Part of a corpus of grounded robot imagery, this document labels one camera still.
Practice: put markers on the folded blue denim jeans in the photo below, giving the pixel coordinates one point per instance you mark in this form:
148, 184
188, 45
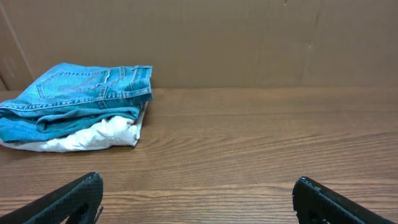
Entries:
69, 97

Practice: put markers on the folded white cloth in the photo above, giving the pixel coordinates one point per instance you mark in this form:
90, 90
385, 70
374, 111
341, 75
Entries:
116, 131

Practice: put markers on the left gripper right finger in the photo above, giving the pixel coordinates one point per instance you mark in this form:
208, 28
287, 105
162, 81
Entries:
316, 204

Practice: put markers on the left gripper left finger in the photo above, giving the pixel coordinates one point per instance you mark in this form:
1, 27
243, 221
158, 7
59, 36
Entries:
78, 202

